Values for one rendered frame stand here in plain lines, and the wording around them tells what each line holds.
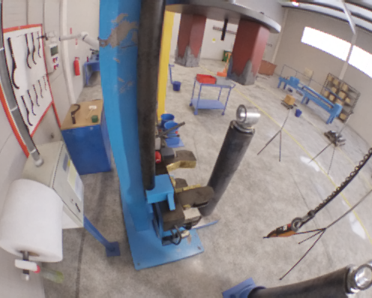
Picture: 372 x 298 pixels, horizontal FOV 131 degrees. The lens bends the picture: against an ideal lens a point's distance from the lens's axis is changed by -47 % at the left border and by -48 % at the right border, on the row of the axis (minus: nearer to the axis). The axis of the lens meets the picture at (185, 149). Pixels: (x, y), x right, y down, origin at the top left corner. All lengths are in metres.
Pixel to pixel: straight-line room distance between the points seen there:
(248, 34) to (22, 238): 1.05
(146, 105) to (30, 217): 0.59
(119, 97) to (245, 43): 0.59
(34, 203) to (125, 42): 0.67
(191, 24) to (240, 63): 0.36
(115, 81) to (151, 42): 0.24
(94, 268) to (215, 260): 1.49
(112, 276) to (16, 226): 1.67
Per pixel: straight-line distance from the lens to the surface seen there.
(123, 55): 0.70
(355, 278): 1.11
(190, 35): 0.94
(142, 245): 2.02
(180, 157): 1.53
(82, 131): 2.29
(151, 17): 0.58
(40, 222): 0.62
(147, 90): 0.63
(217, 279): 2.18
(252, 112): 1.17
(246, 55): 0.72
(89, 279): 2.24
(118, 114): 0.79
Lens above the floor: 2.08
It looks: 41 degrees down
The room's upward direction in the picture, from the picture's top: 10 degrees clockwise
